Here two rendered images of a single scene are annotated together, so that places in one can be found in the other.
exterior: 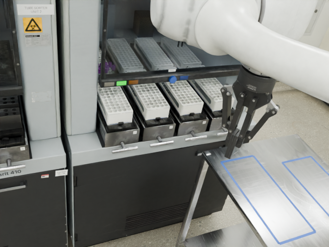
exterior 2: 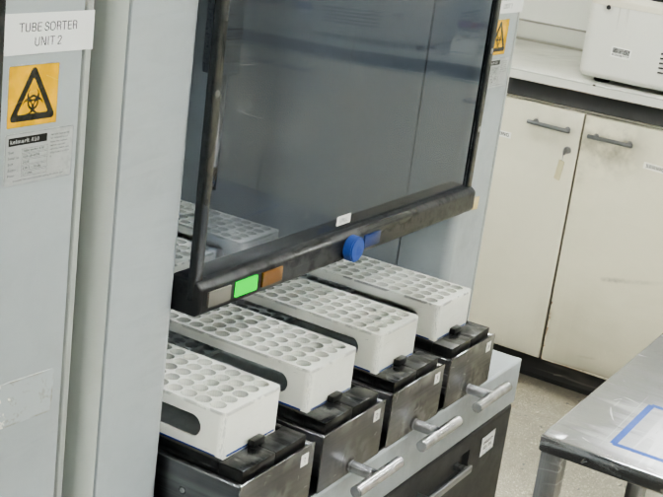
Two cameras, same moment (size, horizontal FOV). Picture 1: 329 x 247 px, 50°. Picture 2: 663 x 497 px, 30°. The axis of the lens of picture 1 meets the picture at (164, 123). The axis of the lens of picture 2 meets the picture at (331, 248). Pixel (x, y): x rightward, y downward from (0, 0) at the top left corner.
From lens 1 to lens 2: 76 cm
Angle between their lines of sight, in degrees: 34
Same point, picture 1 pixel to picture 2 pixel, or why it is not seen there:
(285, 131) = not seen: hidden behind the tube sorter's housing
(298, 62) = not seen: outside the picture
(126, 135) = (285, 480)
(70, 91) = (102, 358)
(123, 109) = (243, 389)
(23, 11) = (14, 39)
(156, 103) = (306, 349)
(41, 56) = (42, 221)
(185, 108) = (386, 342)
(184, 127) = (402, 408)
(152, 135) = (338, 459)
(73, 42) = (129, 153)
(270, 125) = not seen: hidden behind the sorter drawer
